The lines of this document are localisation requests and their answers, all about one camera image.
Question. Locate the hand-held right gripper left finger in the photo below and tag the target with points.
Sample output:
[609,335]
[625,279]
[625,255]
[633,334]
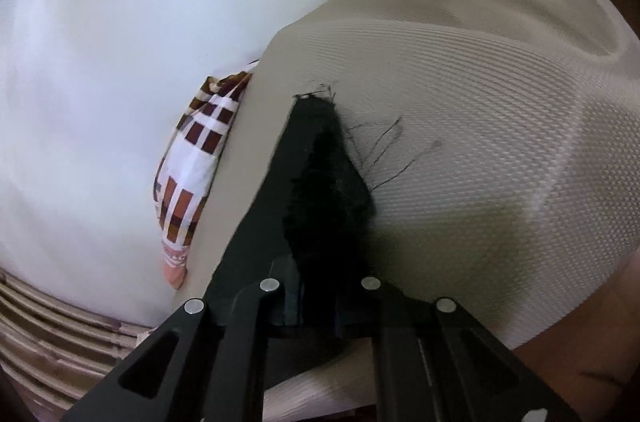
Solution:
[282,167]

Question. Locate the beige pleated curtain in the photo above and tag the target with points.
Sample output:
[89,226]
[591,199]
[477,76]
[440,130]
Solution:
[50,337]

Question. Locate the beige textured bed cover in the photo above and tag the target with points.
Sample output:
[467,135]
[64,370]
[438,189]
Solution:
[475,102]

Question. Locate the black pants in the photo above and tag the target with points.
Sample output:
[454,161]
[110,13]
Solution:
[327,187]

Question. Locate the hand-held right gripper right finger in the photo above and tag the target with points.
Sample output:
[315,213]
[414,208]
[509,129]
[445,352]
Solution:
[405,352]

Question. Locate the pink and brown patterned garment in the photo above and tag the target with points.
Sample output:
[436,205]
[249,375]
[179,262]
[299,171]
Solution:
[200,137]

